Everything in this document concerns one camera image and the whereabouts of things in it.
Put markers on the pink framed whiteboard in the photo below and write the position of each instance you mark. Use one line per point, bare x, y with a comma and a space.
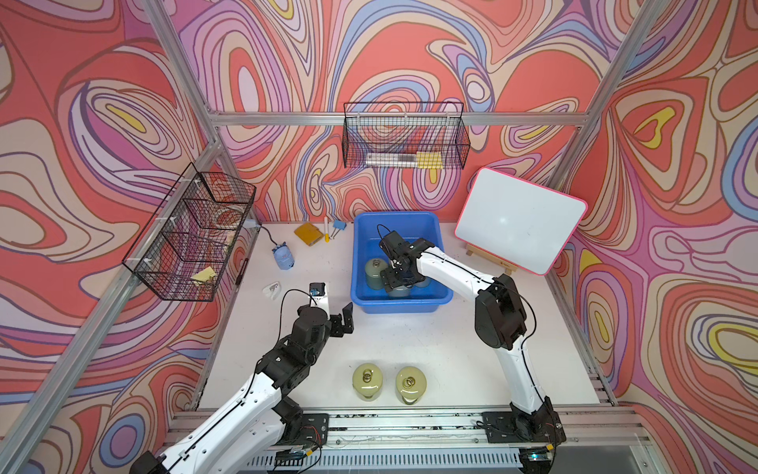
525, 224

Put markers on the yellow-green tea canister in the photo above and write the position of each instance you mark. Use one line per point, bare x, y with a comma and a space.
368, 381
410, 385

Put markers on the wooden whiteboard stand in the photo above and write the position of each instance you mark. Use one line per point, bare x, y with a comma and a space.
472, 250

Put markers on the white yellow marker pen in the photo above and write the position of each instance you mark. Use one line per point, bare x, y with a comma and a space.
326, 229

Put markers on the black wire basket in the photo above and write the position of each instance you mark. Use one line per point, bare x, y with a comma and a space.
195, 226
388, 134

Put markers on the black wire basket left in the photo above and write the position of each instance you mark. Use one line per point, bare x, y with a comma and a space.
195, 226

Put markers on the small blue clip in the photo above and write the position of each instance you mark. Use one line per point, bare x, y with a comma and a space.
338, 226

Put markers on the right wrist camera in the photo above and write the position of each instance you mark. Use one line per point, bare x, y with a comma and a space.
394, 245

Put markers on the yellow sponge in basket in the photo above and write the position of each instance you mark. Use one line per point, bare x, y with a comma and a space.
206, 276

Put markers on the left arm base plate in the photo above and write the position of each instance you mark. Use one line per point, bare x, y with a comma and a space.
309, 429

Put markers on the small blue mouse device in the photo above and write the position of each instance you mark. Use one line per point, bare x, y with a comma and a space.
283, 257

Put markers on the blue plastic basket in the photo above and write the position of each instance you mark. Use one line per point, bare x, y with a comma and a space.
368, 229

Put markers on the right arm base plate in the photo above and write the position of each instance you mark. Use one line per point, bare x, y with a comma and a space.
542, 427

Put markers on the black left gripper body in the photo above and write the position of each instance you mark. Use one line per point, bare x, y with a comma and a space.
325, 333

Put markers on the green circuit board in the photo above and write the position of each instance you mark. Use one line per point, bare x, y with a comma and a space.
289, 458

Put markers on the black wire basket back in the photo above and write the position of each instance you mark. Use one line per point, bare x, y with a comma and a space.
388, 134

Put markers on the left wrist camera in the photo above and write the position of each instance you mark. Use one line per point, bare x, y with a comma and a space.
319, 296

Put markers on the yellow sticky note pad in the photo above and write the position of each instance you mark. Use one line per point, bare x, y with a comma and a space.
309, 233

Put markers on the green tea canister left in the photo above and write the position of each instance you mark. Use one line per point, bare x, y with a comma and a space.
373, 270

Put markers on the blue-grey tea canister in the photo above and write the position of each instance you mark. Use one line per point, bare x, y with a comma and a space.
400, 292

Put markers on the yellow block in basket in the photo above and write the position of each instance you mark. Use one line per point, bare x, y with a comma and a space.
430, 160

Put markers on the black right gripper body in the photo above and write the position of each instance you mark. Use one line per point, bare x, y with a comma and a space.
396, 276

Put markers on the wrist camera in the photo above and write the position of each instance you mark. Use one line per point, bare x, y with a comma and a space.
394, 245
319, 296

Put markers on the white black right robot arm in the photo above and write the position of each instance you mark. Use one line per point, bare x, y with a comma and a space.
500, 313

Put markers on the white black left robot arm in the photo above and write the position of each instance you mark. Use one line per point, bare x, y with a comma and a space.
261, 412

